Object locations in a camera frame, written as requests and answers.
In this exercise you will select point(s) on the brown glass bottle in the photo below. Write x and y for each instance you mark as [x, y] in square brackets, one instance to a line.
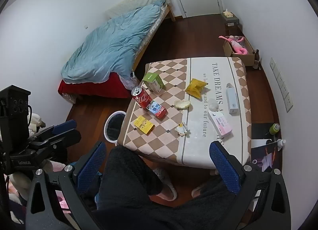
[257, 56]

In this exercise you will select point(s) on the pink slipper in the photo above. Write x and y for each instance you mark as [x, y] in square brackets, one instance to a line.
[166, 185]
[200, 190]

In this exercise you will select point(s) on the white yellow wrapper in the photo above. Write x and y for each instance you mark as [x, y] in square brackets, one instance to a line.
[182, 129]

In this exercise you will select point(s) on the pink and white box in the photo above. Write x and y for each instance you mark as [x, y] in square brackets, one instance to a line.
[221, 124]

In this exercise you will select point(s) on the yellow snack bag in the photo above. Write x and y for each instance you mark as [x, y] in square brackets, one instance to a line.
[195, 88]

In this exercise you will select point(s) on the cardboard box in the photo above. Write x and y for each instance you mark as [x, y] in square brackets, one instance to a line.
[246, 58]

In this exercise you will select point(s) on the long white box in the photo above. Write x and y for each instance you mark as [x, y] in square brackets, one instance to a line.
[232, 99]

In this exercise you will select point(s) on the dark printed poster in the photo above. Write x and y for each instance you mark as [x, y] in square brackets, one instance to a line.
[265, 156]

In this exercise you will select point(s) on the small grey stool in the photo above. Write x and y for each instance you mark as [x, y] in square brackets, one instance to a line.
[233, 22]

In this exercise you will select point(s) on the tissue box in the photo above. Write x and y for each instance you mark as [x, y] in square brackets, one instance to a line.
[228, 14]

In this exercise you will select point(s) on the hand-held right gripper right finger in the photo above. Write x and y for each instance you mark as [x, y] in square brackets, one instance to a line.
[224, 170]

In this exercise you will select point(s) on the red and blue milk carton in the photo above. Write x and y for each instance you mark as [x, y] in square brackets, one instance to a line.
[157, 110]

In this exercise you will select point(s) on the green carton box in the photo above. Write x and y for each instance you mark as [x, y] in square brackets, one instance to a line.
[152, 80]

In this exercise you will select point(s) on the light blue blanket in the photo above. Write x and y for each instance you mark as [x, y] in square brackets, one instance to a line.
[111, 46]

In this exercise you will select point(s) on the red soda can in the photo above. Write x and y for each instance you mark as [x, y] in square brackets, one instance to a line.
[141, 98]

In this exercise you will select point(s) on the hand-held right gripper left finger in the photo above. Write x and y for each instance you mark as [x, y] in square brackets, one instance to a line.
[92, 164]

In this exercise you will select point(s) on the pink plush toy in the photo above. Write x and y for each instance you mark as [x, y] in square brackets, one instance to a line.
[236, 46]

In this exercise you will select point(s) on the wooden bed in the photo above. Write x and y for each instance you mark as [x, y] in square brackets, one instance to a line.
[171, 13]

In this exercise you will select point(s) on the red bed sheet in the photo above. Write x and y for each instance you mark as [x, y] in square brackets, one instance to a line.
[99, 88]

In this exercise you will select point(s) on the white fluffy jacket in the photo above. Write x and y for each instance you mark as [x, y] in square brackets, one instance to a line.
[35, 120]

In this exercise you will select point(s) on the white round trash bin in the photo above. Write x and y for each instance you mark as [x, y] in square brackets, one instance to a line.
[107, 130]

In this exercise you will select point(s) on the checkered printed tablecloth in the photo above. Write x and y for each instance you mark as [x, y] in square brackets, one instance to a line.
[198, 120]

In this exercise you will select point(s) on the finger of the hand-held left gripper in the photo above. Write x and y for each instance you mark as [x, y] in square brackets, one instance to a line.
[64, 126]
[68, 138]

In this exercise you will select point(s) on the green spray can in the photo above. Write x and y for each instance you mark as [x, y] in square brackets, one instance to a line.
[275, 129]

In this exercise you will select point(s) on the small white bottle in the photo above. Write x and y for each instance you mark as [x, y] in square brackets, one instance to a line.
[281, 143]

